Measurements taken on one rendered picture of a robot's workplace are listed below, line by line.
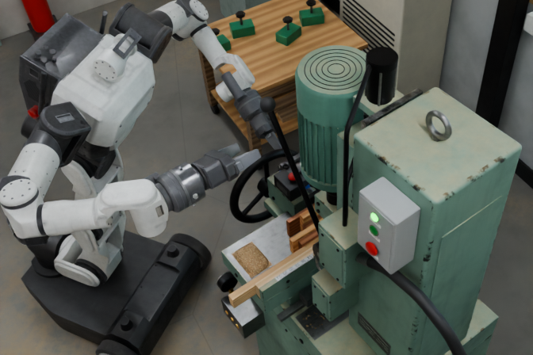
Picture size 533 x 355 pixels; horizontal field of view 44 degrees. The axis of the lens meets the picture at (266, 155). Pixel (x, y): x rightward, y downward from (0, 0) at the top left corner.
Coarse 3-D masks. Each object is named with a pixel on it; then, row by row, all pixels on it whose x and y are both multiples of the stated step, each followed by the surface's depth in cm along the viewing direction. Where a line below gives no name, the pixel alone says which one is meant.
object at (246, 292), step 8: (304, 248) 177; (296, 256) 176; (280, 264) 174; (264, 272) 173; (272, 272) 173; (256, 280) 171; (240, 288) 170; (248, 288) 170; (232, 296) 169; (240, 296) 169; (248, 296) 172; (232, 304) 170
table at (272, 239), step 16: (272, 208) 196; (272, 224) 188; (240, 240) 186; (256, 240) 185; (272, 240) 185; (288, 240) 184; (224, 256) 183; (272, 256) 181; (288, 256) 181; (240, 272) 178; (288, 288) 175; (272, 304) 174
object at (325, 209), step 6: (318, 192) 174; (324, 192) 173; (318, 198) 172; (324, 198) 172; (318, 204) 173; (324, 204) 171; (330, 204) 170; (318, 210) 175; (324, 210) 172; (330, 210) 169; (336, 210) 169; (324, 216) 174
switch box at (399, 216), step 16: (368, 192) 119; (384, 192) 119; (400, 192) 119; (368, 208) 119; (384, 208) 116; (400, 208) 116; (416, 208) 116; (368, 224) 122; (384, 224) 117; (400, 224) 114; (416, 224) 119; (368, 240) 126; (384, 240) 120; (400, 240) 118; (384, 256) 123; (400, 256) 122
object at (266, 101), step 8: (264, 104) 142; (272, 104) 142; (272, 112) 143; (272, 120) 144; (280, 128) 145; (280, 136) 145; (288, 152) 146; (288, 160) 147; (296, 168) 147; (296, 176) 148; (304, 192) 149; (312, 208) 150; (312, 216) 151
